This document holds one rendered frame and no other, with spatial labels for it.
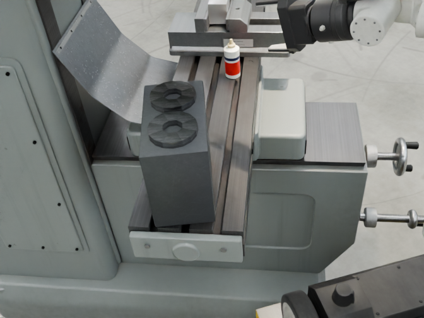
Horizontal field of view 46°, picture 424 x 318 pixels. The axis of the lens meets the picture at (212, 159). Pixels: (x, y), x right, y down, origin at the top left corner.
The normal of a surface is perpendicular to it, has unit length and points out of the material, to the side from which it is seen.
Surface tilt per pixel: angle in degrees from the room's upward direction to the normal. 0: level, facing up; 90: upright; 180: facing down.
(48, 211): 89
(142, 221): 0
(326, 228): 90
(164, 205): 90
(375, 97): 0
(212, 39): 90
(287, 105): 0
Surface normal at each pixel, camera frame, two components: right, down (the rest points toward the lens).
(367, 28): -0.52, 0.66
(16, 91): -0.12, 0.66
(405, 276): -0.07, -0.73
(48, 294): -0.14, 0.36
